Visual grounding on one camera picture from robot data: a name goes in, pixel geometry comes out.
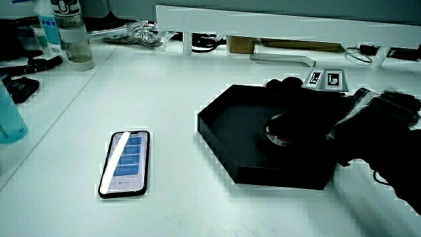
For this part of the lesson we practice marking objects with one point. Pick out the person's right hand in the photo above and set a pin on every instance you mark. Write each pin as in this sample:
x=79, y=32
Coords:
x=306, y=112

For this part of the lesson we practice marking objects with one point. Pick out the black hexagonal plate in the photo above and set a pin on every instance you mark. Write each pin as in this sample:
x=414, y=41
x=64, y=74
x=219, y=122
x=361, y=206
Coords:
x=237, y=131

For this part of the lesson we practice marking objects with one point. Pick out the flat brown box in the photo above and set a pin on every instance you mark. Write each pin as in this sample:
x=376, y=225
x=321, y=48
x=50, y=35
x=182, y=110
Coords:
x=301, y=45

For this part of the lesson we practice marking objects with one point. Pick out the white desk shelf riser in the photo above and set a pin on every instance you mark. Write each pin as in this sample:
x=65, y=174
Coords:
x=279, y=26

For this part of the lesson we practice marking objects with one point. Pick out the small cardboard box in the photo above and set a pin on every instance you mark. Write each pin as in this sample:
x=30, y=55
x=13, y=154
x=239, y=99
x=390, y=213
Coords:
x=241, y=44

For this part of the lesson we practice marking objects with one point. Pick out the black power adapter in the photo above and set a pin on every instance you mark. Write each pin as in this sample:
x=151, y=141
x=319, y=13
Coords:
x=399, y=52

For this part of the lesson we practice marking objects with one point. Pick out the crumpled clear plastic bag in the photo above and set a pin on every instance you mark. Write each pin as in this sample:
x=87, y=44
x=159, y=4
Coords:
x=146, y=33

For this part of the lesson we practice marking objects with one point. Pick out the black smartphone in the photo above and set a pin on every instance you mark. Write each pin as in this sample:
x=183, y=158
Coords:
x=125, y=164

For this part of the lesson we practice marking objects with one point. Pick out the clear water bottle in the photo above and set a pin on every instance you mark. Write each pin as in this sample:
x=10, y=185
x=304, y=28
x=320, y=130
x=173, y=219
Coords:
x=74, y=39

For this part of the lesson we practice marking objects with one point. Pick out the white bottle blue label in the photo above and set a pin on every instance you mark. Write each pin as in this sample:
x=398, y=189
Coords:
x=49, y=29

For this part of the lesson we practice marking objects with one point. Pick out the black pouch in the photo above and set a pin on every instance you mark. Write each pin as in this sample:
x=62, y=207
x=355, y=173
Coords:
x=21, y=88

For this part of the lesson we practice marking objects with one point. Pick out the teal translucent bottle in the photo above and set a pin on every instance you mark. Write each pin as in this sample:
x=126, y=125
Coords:
x=8, y=121

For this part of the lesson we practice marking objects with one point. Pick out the black bag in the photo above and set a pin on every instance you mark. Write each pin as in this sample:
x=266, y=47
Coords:
x=14, y=36

